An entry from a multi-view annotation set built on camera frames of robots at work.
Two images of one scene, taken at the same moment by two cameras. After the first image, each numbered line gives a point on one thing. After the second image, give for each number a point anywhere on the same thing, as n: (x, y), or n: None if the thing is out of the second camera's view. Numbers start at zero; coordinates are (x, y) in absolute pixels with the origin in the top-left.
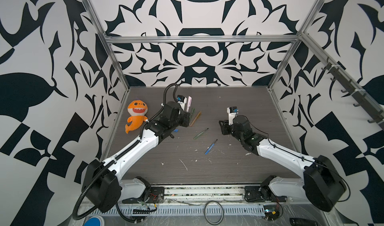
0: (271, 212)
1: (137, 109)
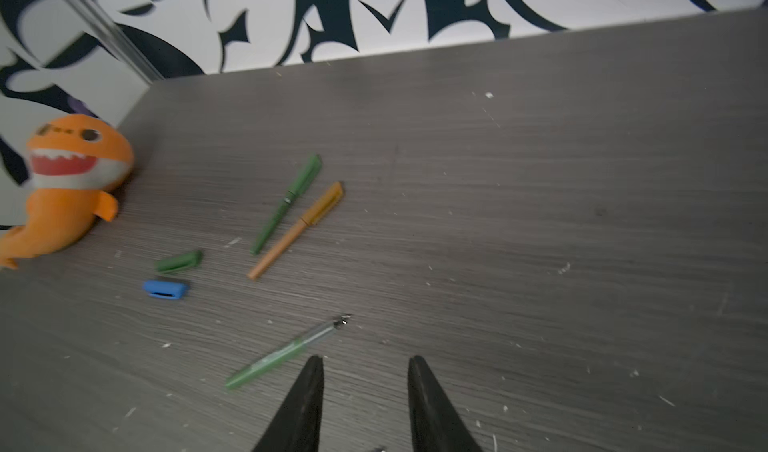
0: None
1: (73, 161)
